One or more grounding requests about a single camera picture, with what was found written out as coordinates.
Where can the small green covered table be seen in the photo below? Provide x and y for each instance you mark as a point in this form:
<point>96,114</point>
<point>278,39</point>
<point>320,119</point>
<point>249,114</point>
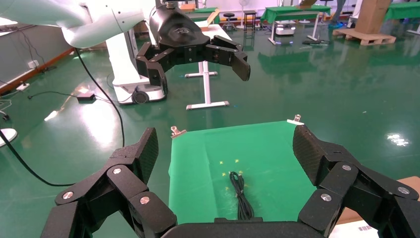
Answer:
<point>200,11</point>

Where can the long table with green cloth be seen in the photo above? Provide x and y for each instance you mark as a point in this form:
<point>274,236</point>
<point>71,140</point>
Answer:
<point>292,11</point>

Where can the black square stool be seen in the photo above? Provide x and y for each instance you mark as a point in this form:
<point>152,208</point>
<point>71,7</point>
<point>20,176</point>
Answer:
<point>250,12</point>

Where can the white round floor base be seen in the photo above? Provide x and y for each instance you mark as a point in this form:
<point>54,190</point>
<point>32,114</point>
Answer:
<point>6,135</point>

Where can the brown cardboard piece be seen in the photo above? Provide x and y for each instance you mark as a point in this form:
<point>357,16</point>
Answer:
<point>305,4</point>

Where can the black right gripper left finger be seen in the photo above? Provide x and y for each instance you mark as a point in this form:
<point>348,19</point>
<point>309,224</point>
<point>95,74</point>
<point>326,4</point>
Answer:
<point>124,184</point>

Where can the white printed instruction sheet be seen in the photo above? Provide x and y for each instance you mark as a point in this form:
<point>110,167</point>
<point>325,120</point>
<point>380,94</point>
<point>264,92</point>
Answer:
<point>354,230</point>

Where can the white standing fan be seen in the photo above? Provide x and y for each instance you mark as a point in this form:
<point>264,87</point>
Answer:
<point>243,3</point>

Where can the tall brown cardboard carton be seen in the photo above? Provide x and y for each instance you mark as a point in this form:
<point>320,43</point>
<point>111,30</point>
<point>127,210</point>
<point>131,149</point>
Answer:
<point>372,14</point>

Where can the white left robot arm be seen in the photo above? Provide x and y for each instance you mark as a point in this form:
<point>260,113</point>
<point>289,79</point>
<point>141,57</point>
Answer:
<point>82,23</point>

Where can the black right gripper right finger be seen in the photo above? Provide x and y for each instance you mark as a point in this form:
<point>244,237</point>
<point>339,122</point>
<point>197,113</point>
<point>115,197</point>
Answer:
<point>344,184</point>

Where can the black round stool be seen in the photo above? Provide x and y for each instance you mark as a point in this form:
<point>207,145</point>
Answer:
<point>228,15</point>

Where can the standing person legs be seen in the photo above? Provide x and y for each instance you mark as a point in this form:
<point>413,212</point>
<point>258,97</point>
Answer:
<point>338,10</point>

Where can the white low mobile robot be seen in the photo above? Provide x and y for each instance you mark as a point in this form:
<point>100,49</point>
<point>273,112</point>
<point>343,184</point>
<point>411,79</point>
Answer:
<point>284,30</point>

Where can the white power strip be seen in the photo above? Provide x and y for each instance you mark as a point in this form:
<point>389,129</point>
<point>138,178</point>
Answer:
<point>23,86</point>

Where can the brown cardboard box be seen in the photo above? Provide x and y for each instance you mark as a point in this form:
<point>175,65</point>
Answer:
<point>410,184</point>

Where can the metal binder clip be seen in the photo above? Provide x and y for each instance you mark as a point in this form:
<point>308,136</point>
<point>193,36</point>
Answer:
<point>295,122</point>
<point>177,132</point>

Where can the white wall socket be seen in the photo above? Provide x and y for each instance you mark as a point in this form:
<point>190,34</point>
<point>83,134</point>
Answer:
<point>33,63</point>

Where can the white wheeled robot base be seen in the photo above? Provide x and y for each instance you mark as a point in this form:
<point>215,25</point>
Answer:
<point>124,72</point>

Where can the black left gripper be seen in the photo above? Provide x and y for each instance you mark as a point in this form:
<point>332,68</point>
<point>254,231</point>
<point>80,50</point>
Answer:
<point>177,33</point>

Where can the wooden pallet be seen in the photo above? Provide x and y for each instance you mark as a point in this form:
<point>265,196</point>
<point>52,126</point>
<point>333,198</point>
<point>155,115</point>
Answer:
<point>364,34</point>

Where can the white desk with legs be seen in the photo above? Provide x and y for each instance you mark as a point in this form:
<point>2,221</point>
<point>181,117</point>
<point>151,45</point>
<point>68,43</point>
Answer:
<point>206,85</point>

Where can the tan wooden board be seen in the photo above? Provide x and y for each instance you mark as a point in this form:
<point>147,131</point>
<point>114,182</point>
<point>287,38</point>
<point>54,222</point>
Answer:
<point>213,17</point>

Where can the green table cloth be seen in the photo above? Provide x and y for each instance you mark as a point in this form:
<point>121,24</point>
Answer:
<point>269,157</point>

